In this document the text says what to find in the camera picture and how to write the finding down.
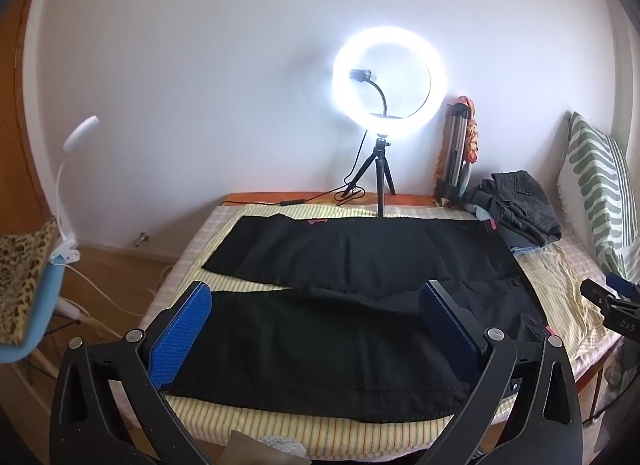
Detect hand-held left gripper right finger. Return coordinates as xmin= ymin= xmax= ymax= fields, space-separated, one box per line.
xmin=418 ymin=281 xmax=585 ymax=465

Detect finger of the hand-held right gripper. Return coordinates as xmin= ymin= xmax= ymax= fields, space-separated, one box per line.
xmin=580 ymin=279 xmax=621 ymax=307
xmin=606 ymin=273 xmax=640 ymax=301

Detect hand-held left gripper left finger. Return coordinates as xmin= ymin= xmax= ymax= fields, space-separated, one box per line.
xmin=49 ymin=281 xmax=221 ymax=465

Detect black pants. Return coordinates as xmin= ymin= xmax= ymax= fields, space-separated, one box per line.
xmin=202 ymin=214 xmax=556 ymax=423

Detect yellow striped bed sheet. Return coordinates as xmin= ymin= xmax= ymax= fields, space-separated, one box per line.
xmin=165 ymin=205 xmax=608 ymax=465

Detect green and white pillow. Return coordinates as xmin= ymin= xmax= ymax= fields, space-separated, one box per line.
xmin=557 ymin=111 xmax=640 ymax=286

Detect dark grey clothes pile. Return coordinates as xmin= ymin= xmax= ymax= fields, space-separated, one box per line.
xmin=462 ymin=171 xmax=563 ymax=248

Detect navy garment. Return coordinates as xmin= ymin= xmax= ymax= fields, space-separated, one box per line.
xmin=462 ymin=190 xmax=506 ymax=233

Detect light blue chair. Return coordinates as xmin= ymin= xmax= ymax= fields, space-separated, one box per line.
xmin=0 ymin=260 xmax=123 ymax=386

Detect blue chair with leopard cushion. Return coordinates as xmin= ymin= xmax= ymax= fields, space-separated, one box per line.
xmin=0 ymin=219 xmax=61 ymax=346

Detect white clip lamp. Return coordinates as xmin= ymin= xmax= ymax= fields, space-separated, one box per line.
xmin=50 ymin=116 xmax=100 ymax=264

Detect black gooseneck phone holder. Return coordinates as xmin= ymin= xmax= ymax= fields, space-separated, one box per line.
xmin=348 ymin=69 xmax=401 ymax=120

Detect wooden door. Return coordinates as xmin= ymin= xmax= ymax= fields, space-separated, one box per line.
xmin=0 ymin=0 xmax=56 ymax=241

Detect white lamp cable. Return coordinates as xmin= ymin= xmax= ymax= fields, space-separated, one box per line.
xmin=62 ymin=260 xmax=173 ymax=317

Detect black power cable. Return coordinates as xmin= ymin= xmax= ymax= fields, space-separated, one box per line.
xmin=220 ymin=145 xmax=371 ymax=208

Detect white ring light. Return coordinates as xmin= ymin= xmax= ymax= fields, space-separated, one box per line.
xmin=332 ymin=27 xmax=447 ymax=136

